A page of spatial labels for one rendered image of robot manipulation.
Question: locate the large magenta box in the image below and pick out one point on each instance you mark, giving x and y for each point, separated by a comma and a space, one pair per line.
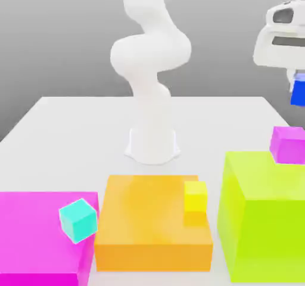
31, 238

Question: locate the small yellow cube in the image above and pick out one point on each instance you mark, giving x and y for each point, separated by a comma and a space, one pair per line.
195, 199

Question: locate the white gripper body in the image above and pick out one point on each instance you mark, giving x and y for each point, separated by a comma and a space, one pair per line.
264, 52

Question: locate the small blue cube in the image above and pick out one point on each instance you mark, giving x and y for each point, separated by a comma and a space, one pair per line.
299, 95

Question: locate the small cyan cube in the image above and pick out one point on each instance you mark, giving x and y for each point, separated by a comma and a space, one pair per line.
79, 222

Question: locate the large orange box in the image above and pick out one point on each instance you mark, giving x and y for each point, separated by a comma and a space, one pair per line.
147, 219

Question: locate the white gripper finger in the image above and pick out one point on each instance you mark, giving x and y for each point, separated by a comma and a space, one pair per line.
290, 77

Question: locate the large lime box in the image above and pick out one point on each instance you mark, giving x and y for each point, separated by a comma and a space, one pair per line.
269, 231

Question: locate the small purple cube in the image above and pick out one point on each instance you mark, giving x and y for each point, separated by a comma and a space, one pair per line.
289, 149

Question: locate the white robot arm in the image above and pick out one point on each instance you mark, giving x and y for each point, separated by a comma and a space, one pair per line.
147, 52

